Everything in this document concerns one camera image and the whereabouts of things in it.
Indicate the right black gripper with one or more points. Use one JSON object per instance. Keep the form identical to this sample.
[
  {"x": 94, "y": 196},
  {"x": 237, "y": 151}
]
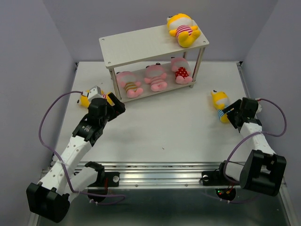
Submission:
[{"x": 236, "y": 106}]

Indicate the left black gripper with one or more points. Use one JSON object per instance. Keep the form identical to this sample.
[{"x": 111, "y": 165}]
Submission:
[{"x": 118, "y": 108}]

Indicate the yellow plush blue-striped shirt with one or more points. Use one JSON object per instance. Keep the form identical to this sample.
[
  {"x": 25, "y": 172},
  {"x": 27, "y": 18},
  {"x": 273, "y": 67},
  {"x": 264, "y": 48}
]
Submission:
[{"x": 220, "y": 101}]

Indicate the pink plush orange-striped shirt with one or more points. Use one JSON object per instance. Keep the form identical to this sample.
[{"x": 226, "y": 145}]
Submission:
[{"x": 128, "y": 81}]

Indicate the pink plush red polka-dot dress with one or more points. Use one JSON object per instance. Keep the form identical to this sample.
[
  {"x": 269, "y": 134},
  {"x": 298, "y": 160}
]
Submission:
[{"x": 182, "y": 70}]

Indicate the pink plush pink-striped shirt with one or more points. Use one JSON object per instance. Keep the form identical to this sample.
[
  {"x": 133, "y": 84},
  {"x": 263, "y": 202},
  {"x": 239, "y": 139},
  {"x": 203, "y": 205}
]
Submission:
[{"x": 155, "y": 76}]

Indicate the yellow plush pink-striped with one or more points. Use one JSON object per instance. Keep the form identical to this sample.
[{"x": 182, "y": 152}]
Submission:
[
  {"x": 83, "y": 100},
  {"x": 181, "y": 26}
]

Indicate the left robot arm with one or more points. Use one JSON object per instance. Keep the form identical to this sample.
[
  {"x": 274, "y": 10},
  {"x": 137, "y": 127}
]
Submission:
[{"x": 52, "y": 195}]

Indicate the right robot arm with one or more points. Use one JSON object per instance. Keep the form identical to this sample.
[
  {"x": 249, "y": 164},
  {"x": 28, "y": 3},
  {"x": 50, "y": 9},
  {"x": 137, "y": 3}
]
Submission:
[{"x": 263, "y": 170}]

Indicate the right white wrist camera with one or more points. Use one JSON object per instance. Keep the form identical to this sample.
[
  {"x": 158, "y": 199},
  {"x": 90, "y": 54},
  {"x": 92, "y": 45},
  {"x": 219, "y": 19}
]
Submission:
[{"x": 259, "y": 109}]

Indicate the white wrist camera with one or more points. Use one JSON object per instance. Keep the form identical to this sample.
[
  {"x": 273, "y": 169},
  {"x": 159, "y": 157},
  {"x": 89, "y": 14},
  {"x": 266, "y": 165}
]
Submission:
[
  {"x": 94, "y": 92},
  {"x": 259, "y": 109}
]

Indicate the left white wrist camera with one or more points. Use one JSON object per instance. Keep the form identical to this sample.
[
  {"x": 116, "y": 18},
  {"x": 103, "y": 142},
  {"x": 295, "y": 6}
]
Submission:
[{"x": 94, "y": 92}]

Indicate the aluminium mounting rail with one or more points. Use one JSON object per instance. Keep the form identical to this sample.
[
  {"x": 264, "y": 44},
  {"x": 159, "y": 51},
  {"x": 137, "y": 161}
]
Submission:
[{"x": 137, "y": 175}]

